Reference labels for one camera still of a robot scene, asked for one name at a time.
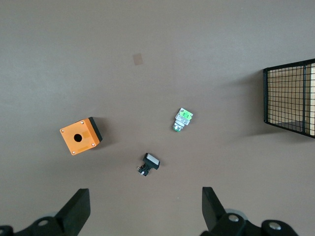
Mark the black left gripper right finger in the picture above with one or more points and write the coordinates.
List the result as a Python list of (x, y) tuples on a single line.
[(212, 211)]

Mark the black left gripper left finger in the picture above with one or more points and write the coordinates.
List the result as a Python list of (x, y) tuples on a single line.
[(73, 214)]

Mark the white rectangular push button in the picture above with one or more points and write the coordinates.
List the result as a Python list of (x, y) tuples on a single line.
[(150, 162)]

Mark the light wooden board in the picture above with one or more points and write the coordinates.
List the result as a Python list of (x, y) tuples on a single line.
[(285, 98)]

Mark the brown tape patch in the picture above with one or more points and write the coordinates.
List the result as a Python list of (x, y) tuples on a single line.
[(138, 59)]

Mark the orange button enclosure box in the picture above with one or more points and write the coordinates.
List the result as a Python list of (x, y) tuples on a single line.
[(71, 141)]

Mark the green push button switch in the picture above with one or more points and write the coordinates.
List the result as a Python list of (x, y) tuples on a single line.
[(182, 118)]

